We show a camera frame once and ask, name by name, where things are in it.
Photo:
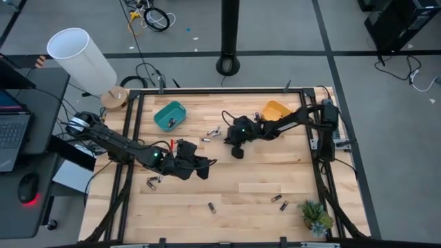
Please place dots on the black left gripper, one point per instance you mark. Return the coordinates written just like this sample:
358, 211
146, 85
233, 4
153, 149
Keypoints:
184, 168

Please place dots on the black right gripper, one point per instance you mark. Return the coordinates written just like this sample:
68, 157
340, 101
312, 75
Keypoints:
236, 134

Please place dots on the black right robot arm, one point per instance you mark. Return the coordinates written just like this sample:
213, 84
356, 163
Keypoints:
293, 120

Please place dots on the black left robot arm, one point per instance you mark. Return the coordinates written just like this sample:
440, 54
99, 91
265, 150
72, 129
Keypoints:
113, 143

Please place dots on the yellow plastic bin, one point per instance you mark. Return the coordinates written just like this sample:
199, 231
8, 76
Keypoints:
274, 110

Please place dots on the teal plastic bin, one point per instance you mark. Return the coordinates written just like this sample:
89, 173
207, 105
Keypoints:
177, 110

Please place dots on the potted succulent plant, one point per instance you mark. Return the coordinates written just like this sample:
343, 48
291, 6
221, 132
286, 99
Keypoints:
313, 213

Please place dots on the grey flat box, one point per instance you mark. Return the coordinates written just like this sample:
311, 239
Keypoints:
70, 177

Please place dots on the black slanted panel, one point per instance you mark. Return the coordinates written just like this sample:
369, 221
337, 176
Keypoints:
69, 151

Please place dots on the black caster wheel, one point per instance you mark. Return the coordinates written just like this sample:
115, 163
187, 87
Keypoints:
52, 225

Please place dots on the white lamp with wooden base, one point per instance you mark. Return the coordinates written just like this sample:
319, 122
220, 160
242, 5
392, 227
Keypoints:
82, 62

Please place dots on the black desk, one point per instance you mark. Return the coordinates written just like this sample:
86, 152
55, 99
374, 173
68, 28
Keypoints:
44, 103

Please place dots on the black computer mouse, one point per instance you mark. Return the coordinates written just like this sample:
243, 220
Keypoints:
28, 187

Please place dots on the dark laptop computer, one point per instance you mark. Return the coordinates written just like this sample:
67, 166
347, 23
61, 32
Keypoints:
13, 134

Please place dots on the orange black striped marker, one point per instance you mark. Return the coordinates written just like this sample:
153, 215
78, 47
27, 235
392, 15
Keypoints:
40, 61

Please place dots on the black desk monitor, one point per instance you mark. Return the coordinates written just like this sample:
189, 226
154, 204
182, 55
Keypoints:
13, 77

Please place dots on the black equipment cabinet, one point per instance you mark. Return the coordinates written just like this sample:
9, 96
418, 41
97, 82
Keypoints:
399, 24

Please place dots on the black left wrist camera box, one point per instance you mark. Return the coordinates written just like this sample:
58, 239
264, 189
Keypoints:
187, 149

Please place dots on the black floor tower post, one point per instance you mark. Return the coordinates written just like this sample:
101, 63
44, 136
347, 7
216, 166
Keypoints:
230, 27

